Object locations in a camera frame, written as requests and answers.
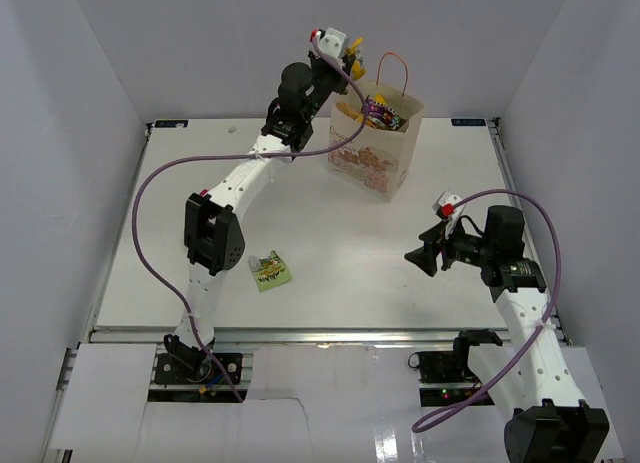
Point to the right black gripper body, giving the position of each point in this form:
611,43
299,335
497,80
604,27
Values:
465,248

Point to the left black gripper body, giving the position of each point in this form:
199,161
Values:
325,80

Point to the yellow snack bar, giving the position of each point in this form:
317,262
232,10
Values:
380,100
355,54

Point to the purple brown candy packet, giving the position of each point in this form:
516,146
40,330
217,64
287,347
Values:
383,117

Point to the green white snack pouch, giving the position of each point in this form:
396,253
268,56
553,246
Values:
269,272

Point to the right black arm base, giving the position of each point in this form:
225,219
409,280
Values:
445,377

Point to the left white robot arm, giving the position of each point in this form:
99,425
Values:
212,230

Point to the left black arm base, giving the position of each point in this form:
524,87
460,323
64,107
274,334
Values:
180,365

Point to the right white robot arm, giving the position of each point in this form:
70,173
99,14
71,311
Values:
547,417

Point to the right blue corner label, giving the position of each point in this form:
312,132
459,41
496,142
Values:
468,122

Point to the blue corner label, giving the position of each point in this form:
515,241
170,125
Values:
167,123
468,122

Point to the left blue corner label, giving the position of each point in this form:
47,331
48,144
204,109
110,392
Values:
167,123

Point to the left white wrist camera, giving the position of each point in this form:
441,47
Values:
330,42

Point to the cream paper bag orange handles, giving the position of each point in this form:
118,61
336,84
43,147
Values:
376,161

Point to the aluminium table frame rail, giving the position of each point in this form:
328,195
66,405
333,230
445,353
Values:
291,336

